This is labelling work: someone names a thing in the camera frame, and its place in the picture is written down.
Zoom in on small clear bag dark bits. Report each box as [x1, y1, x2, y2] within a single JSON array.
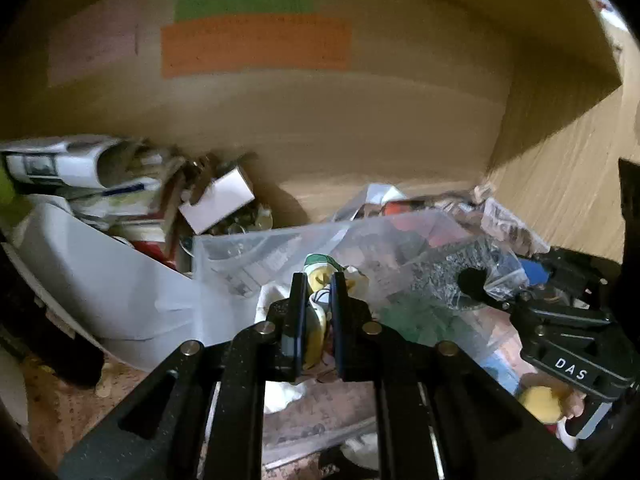
[[407, 237, 528, 313]]

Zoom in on green paper label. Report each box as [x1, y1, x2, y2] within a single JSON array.
[[174, 0, 316, 22]]

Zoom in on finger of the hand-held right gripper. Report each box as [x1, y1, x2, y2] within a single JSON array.
[[457, 266, 532, 313]]

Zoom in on white curved plastic piece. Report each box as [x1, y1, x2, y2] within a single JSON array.
[[17, 202, 213, 372]]

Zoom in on large cardboard box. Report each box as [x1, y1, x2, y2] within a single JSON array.
[[0, 0, 626, 266]]

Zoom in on rolled printed paper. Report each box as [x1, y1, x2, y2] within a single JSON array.
[[0, 135, 166, 196]]

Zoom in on red printed packet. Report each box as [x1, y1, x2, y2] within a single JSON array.
[[382, 199, 436, 217]]

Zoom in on blue plastic item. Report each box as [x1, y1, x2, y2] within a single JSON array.
[[517, 256, 552, 287]]

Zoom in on large clear plastic bag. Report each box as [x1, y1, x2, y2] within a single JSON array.
[[192, 210, 531, 401]]

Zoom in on orange paper label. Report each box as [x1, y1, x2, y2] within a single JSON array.
[[161, 16, 352, 79]]

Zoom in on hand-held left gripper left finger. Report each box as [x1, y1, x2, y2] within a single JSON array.
[[60, 272, 308, 480]]

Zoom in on small white cardboard box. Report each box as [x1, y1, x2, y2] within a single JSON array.
[[177, 166, 257, 235]]

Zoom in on crumpled clear wrapper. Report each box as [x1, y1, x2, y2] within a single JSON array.
[[467, 184, 551, 257]]

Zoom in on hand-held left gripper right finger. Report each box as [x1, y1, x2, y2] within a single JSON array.
[[330, 272, 587, 480]]

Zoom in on yellow round plush toy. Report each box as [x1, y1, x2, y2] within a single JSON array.
[[516, 385, 568, 426]]

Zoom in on white yellow green plush toy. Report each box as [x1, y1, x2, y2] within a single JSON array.
[[254, 254, 372, 413]]

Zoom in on pale pink paper label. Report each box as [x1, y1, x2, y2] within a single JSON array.
[[47, 7, 140, 86]]

